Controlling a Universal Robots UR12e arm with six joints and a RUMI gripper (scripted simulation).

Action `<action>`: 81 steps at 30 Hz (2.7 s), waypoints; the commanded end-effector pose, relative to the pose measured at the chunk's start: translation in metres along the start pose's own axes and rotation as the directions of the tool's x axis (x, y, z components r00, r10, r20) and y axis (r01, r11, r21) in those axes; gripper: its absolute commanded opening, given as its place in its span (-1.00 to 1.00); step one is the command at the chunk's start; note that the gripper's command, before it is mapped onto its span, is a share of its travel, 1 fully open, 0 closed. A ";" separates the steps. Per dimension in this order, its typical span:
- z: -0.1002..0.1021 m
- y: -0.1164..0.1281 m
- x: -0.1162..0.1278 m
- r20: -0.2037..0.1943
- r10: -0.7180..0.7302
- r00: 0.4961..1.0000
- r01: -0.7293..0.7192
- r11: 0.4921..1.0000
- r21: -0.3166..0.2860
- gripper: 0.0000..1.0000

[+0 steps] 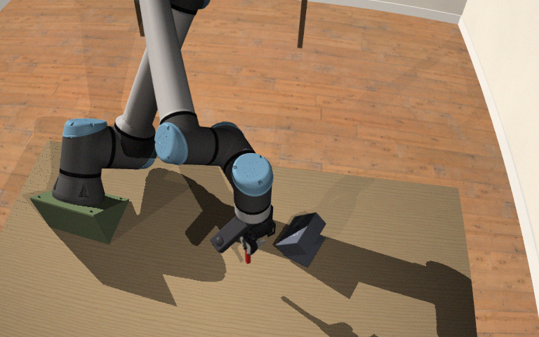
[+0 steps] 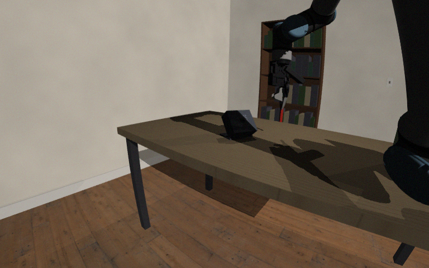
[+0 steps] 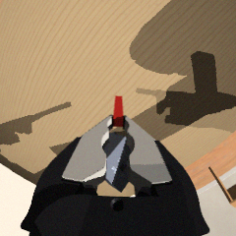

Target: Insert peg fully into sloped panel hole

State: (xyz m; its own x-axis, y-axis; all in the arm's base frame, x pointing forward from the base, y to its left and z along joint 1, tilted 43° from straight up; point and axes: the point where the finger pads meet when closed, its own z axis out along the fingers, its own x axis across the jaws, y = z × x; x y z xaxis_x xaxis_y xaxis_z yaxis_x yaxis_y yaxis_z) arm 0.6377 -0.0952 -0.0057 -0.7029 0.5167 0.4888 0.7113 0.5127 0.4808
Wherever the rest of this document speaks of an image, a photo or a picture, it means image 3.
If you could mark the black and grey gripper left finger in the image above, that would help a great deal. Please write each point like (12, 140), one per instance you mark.
(82, 162)

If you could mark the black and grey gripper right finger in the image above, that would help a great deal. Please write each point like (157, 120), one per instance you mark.
(152, 165)

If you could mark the dark grey panel with hole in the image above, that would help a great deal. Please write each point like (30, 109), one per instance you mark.
(117, 158)

